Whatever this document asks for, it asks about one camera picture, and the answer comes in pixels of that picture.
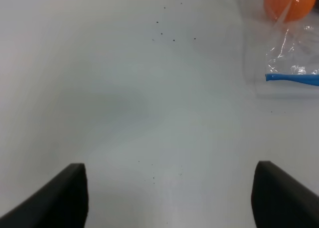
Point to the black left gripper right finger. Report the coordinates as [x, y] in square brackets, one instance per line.
[280, 201]

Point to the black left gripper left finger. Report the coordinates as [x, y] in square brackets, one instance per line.
[61, 203]

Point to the clear zip bag blue seal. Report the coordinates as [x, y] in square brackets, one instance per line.
[280, 59]

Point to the orange fruit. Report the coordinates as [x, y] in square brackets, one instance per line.
[289, 10]

